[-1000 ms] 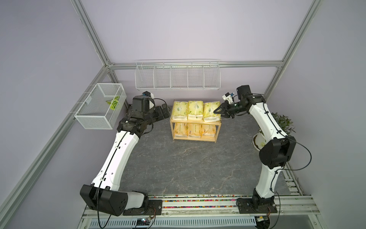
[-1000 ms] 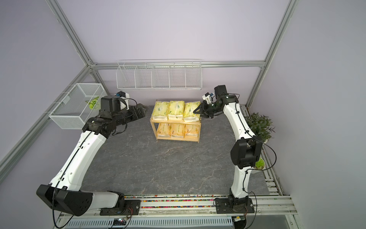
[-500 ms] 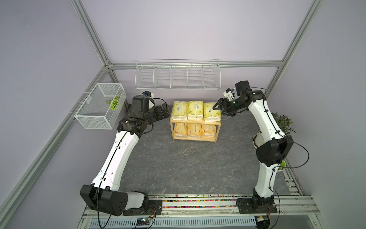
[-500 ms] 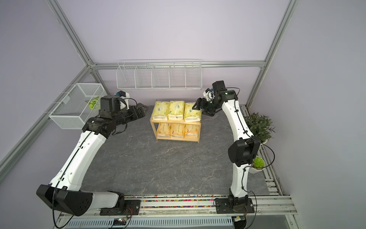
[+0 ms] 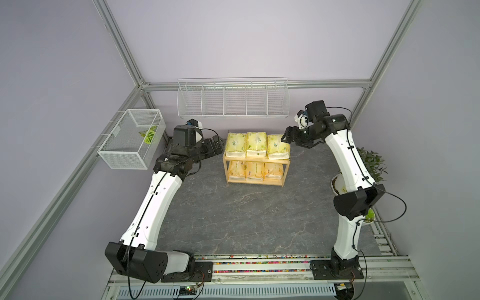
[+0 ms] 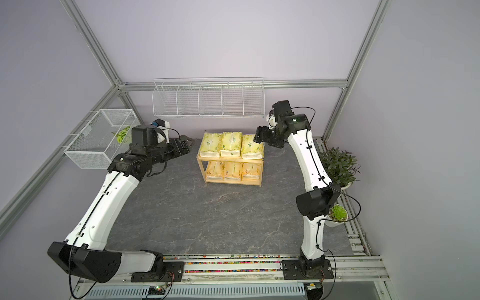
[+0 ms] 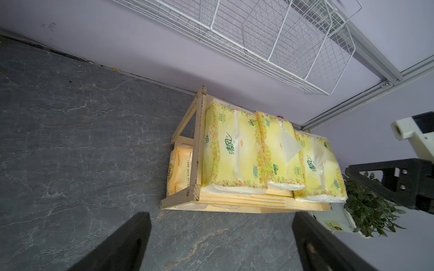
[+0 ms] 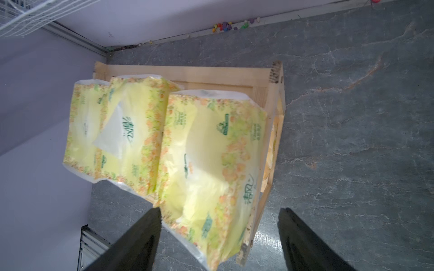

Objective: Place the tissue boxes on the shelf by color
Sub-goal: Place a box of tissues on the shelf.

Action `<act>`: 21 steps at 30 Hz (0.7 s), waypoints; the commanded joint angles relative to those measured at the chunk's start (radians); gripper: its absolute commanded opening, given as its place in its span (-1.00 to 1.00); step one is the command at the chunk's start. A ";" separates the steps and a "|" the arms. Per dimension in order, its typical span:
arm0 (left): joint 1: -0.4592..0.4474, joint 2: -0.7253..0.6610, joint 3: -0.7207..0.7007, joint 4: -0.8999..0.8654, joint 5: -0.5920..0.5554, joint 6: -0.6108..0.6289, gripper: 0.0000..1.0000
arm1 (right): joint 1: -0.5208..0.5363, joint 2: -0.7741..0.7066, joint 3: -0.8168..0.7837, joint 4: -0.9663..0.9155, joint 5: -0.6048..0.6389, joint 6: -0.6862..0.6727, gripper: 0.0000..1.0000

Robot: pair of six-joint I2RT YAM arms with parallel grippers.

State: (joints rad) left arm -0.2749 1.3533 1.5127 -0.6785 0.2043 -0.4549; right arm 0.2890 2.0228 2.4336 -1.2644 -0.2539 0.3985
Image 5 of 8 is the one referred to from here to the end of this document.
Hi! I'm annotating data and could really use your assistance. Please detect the green tissue pack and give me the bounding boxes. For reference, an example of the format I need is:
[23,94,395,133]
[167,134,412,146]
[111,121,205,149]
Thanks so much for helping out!
[267,134,291,160]
[246,132,268,157]
[225,132,247,158]

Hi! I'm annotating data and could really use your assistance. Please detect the orange tissue pack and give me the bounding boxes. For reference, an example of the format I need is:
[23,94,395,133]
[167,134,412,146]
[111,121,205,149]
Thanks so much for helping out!
[246,162,265,181]
[264,162,284,180]
[227,161,246,180]

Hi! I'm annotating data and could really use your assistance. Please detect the light wooden two-tier shelf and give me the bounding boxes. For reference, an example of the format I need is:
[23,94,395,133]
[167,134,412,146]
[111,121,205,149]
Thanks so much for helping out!
[222,132,291,186]

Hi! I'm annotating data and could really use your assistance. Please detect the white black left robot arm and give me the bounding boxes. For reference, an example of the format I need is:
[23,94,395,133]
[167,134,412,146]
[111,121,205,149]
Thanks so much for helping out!
[104,119,225,283]

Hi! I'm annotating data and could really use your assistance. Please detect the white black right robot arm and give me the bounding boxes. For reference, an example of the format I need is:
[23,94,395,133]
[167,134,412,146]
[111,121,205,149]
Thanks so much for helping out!
[281,100,387,278]

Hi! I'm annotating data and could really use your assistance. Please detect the green toy in basket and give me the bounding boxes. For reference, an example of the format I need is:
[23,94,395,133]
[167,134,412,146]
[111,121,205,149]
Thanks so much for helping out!
[139,126,158,145]

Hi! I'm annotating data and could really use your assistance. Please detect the large potted green plant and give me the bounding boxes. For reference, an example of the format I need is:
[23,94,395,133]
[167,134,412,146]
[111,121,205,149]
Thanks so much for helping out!
[331,147,388,195]

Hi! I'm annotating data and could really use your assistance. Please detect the white mesh side basket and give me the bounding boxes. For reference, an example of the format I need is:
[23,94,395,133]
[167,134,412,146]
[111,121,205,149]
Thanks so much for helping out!
[97,109,166,170]

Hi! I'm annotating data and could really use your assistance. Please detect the small potted green plant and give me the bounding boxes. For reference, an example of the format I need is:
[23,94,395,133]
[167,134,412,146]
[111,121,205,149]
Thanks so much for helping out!
[363,208,376,225]

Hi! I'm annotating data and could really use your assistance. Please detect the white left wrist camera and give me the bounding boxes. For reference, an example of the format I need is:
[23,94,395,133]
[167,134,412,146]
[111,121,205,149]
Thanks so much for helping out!
[187,119,203,143]

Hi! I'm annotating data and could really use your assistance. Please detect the white wire wall rack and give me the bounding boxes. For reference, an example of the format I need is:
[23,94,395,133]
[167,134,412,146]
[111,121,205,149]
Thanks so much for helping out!
[177,77,290,118]

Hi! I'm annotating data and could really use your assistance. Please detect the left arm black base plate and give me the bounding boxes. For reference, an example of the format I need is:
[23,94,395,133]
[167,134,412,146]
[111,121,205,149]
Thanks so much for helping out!
[161,261,213,283]

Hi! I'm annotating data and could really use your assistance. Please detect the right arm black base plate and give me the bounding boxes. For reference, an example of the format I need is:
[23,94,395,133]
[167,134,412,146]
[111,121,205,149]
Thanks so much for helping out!
[309,256,365,281]

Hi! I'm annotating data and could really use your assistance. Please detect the aluminium front rail frame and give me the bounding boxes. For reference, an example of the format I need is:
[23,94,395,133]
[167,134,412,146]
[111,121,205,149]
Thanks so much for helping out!
[102,254,430,300]

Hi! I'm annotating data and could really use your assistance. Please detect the aluminium frame corner post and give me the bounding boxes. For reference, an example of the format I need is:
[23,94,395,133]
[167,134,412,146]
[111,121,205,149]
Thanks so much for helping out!
[91,0,170,143]

